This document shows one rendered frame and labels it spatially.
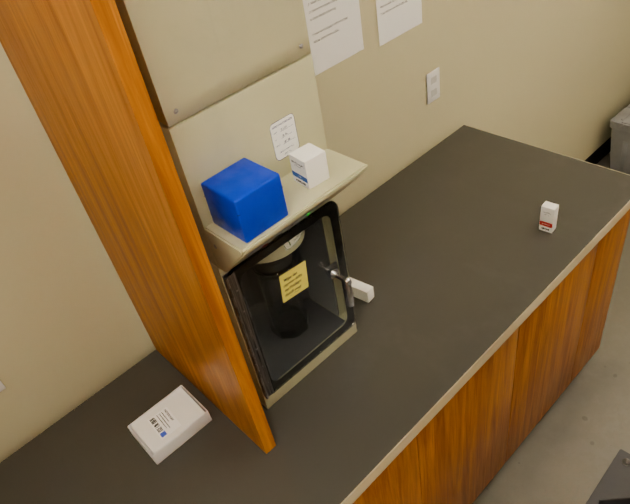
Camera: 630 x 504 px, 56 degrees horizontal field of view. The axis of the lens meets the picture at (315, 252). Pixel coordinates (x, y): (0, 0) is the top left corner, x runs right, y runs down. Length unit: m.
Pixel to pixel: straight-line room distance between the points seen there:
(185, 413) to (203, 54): 0.86
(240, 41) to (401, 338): 0.88
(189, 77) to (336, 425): 0.85
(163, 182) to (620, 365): 2.26
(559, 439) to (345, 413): 1.27
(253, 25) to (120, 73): 0.30
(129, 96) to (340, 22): 1.06
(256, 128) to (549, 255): 1.02
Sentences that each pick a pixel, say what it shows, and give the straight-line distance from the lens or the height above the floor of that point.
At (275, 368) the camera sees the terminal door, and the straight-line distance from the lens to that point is 1.40.
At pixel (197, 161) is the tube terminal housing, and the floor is 1.63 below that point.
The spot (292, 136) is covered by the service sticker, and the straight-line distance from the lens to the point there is 1.16.
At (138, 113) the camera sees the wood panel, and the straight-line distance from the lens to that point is 0.85.
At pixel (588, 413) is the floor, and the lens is 2.64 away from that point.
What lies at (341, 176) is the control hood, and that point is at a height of 1.51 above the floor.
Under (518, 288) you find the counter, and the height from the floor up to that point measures 0.94.
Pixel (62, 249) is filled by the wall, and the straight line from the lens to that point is 1.49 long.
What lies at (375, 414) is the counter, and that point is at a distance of 1.44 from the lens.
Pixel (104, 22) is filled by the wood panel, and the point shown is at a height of 1.92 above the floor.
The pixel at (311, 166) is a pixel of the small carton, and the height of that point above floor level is 1.56.
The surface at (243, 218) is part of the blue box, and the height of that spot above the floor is 1.56.
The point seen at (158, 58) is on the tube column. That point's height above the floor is 1.82.
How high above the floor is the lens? 2.13
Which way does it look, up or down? 40 degrees down
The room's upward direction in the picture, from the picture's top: 12 degrees counter-clockwise
